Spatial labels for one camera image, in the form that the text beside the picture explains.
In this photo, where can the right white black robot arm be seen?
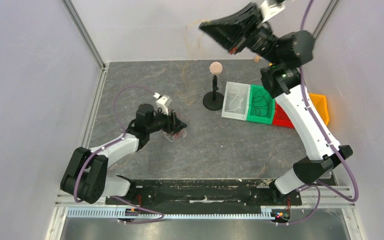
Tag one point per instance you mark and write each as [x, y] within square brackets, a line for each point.
[284, 80]

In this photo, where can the white plastic bin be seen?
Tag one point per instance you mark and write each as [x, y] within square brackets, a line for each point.
[236, 101]

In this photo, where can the orange plastic bin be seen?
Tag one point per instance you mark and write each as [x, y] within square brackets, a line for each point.
[321, 105]

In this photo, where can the red plastic bin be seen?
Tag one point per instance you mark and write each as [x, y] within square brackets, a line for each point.
[280, 118]

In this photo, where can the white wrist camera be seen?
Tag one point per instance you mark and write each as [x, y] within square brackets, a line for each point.
[162, 102]
[270, 8]

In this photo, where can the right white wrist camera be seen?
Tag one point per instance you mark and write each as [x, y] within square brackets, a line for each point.
[270, 8]

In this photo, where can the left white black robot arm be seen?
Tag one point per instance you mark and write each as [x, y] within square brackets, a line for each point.
[86, 176]

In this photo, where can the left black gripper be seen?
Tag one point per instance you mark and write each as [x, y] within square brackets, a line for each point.
[173, 124]

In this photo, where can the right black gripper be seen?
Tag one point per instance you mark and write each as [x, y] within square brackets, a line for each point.
[245, 31]

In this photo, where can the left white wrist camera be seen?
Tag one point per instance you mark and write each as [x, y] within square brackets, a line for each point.
[162, 102]

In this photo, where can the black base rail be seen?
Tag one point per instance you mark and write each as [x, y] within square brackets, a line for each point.
[208, 196]

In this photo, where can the black stand with pink ball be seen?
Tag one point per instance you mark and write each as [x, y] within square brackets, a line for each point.
[213, 100]

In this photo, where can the green plastic bin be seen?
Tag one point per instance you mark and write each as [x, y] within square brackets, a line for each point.
[261, 106]

